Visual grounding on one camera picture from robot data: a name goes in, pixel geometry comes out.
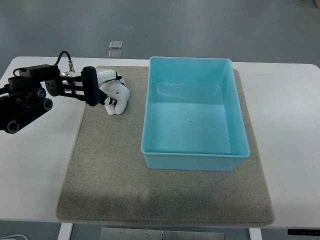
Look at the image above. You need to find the black desk control panel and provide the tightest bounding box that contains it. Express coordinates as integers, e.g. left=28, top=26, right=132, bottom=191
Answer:
left=287, top=228, right=320, bottom=237

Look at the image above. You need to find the floor socket plate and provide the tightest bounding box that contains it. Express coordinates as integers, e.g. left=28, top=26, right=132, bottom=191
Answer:
left=108, top=50, right=122, bottom=59
left=109, top=40, right=123, bottom=49

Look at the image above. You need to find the upper floor socket plate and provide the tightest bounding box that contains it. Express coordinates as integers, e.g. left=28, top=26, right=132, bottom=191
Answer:
left=109, top=40, right=123, bottom=49

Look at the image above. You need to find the white table leg right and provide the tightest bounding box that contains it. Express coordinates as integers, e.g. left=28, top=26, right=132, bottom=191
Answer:
left=248, top=228, right=263, bottom=240

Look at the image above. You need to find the lower floor socket plate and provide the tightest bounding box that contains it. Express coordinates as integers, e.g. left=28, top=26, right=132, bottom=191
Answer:
left=108, top=50, right=122, bottom=59

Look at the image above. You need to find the white tooth plush toy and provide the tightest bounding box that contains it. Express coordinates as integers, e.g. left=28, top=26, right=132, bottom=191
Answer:
left=99, top=80, right=130, bottom=116

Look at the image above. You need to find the white cable on floor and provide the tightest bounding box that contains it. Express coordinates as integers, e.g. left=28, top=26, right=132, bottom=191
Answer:
left=0, top=233, right=27, bottom=240

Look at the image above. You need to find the metal base plate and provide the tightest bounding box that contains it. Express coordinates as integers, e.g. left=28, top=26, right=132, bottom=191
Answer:
left=99, top=227, right=226, bottom=240

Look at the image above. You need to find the white table leg left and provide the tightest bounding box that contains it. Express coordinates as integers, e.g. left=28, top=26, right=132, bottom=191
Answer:
left=57, top=222, right=73, bottom=240

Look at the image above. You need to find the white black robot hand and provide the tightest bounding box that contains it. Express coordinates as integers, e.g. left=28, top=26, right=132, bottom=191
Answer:
left=95, top=67, right=126, bottom=106

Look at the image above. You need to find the white table leg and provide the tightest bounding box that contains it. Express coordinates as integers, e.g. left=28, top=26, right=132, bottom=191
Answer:
left=248, top=228, right=263, bottom=240
left=57, top=222, right=73, bottom=240

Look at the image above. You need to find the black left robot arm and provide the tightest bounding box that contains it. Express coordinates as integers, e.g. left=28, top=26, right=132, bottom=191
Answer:
left=0, top=51, right=130, bottom=134

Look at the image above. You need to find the blue plastic box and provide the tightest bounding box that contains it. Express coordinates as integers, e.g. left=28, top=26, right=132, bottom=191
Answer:
left=141, top=56, right=251, bottom=171

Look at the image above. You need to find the grey felt mat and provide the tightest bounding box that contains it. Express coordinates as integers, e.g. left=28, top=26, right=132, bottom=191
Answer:
left=56, top=66, right=275, bottom=227

